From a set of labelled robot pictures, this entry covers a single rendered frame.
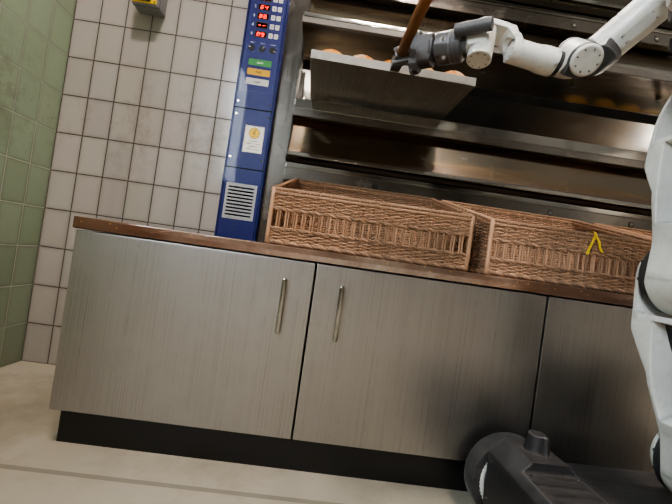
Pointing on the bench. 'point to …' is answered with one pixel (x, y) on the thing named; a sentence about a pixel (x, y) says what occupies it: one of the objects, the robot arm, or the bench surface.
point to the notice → (253, 139)
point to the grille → (239, 201)
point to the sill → (469, 129)
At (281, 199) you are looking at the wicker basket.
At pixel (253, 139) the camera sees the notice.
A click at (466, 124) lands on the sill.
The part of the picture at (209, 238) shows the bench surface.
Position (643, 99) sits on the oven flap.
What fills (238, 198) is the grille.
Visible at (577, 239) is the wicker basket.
